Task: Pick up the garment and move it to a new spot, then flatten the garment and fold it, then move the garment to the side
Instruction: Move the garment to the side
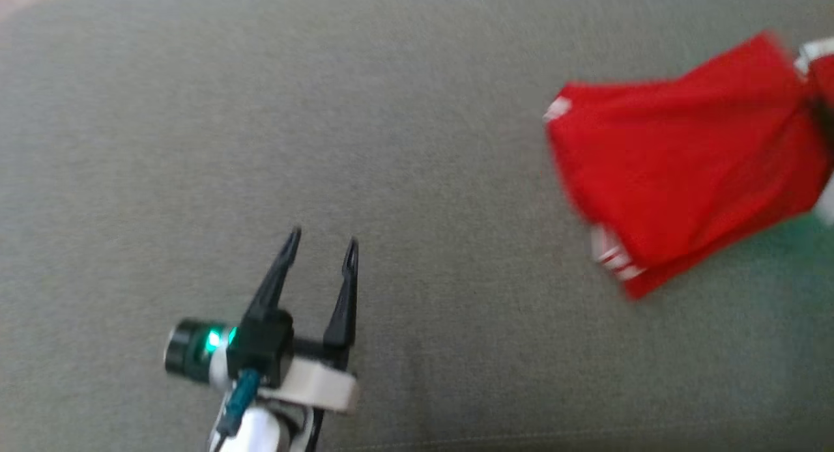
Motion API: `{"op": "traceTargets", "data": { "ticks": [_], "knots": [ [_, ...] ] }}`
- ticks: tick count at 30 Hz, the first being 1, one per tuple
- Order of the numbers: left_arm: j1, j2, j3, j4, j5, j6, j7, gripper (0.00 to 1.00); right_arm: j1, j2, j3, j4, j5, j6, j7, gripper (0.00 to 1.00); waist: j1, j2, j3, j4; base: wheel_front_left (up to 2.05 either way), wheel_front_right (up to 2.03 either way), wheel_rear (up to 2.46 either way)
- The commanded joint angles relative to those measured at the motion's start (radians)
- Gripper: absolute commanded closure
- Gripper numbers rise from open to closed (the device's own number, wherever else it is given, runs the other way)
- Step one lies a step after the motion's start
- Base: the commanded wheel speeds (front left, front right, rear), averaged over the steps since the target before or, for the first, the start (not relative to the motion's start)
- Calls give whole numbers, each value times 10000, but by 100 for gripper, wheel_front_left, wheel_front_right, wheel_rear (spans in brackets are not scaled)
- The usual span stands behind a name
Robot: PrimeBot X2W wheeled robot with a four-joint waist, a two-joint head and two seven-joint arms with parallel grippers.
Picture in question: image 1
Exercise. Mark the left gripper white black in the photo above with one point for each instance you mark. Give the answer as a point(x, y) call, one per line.
point(319, 387)

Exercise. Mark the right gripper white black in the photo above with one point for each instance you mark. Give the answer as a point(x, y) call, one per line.
point(827, 120)

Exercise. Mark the red shirt with white collar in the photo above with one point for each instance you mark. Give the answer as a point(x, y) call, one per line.
point(677, 165)

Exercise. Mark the grey sofa seat cushion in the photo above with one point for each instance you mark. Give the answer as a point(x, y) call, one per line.
point(326, 113)

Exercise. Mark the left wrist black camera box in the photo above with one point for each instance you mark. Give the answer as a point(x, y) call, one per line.
point(260, 344)

